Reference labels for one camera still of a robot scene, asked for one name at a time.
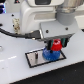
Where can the blue gear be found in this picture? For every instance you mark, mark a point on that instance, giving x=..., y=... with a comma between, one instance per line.
x=50, y=55

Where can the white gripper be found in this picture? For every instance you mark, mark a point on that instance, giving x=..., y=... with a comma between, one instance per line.
x=53, y=30

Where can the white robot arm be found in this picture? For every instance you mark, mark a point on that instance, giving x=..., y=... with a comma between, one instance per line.
x=49, y=20

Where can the beige electrical connector block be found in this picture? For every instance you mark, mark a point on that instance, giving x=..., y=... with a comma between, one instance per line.
x=16, y=25

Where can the red gear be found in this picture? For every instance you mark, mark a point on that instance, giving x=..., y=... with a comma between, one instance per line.
x=56, y=46

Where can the black peg base plate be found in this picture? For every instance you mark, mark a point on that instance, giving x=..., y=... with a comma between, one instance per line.
x=32, y=62

